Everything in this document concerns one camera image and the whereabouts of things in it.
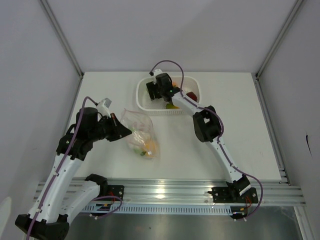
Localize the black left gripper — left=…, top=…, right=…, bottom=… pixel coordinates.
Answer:
left=89, top=112, right=132, bottom=142

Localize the white cauliflower with green leaves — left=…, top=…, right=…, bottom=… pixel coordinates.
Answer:
left=128, top=129, right=151, bottom=148

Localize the clear zip top bag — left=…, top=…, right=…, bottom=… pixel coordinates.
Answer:
left=120, top=108, right=160, bottom=159

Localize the orange yellow fruit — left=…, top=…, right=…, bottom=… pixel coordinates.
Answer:
left=144, top=140, right=159, bottom=158

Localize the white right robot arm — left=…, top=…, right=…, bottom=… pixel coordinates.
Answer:
left=146, top=69, right=251, bottom=203

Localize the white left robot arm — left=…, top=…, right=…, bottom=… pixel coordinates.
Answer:
left=15, top=107, right=132, bottom=240

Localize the yellow mango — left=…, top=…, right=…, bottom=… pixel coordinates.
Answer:
left=165, top=103, right=179, bottom=110

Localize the white plastic basket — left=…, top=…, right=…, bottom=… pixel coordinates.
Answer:
left=135, top=75, right=202, bottom=117

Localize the dark red apple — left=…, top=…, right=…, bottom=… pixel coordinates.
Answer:
left=186, top=91, right=198, bottom=102

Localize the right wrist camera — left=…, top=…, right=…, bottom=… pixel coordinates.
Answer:
left=149, top=69, right=164, bottom=85

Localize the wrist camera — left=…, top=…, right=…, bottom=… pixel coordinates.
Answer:
left=149, top=69, right=164, bottom=85
left=96, top=98, right=112, bottom=118

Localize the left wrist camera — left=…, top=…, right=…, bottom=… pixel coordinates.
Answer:
left=96, top=98, right=112, bottom=118

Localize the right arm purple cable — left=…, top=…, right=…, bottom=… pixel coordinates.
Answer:
left=149, top=59, right=264, bottom=222

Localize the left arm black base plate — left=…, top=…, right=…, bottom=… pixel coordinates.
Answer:
left=98, top=185, right=125, bottom=202

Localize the white slotted cable duct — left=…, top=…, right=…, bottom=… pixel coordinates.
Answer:
left=81, top=203, right=232, bottom=216

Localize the right aluminium frame post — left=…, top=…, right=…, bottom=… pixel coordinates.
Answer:
left=255, top=0, right=307, bottom=80

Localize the aluminium frame post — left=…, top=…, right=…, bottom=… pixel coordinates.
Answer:
left=38, top=0, right=84, bottom=78
left=255, top=0, right=307, bottom=80

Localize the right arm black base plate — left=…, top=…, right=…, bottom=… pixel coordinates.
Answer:
left=207, top=187, right=259, bottom=204

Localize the left aluminium frame post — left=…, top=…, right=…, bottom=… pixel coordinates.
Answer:
left=38, top=0, right=84, bottom=78

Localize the aluminium mounting rail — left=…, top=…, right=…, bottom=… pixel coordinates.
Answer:
left=34, top=177, right=307, bottom=207

